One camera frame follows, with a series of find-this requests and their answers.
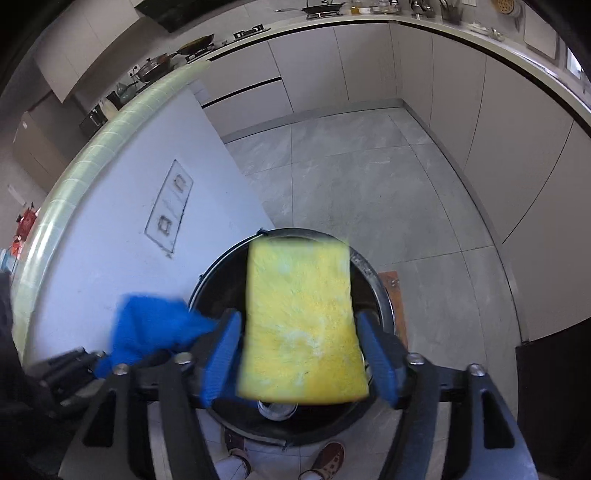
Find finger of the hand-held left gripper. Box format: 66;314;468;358
41;348;112;407

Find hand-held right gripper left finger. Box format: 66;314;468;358
60;310;243;480

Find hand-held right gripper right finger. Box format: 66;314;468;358
358;311;539;480

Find black trash bin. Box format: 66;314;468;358
187;226;409;450

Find blue cloth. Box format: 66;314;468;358
95;293;220;379

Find yellow cloth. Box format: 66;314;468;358
236;237;370;404

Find light wooden stool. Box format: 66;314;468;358
378;271;409;352

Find person's left leg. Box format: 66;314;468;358
217;455;252;480

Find person's right shoe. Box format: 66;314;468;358
300;440;347;480

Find white kitchen island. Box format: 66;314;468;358
23;88;278;370

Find red cooking pot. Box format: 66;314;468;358
14;208;40;245

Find island socket panel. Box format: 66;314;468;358
144;159;194;254

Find beige tall cabinet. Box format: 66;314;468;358
11;99;70;195

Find black microwave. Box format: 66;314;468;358
79;104;109;137

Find beige base cabinets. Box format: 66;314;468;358
198;18;591;342

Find black wok with lid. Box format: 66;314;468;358
134;53;178;83

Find brown wok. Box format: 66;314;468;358
178;33;217;56

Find black gas hob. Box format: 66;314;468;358
222;25;271;44

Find black range hood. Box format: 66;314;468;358
134;0;241;33

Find black utensil holder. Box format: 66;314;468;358
438;0;462;24

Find white cutting board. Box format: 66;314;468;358
524;4;561;61

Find round bamboo strainer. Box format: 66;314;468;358
490;0;525;17

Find beige wall cabinets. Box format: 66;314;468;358
34;0;153;102

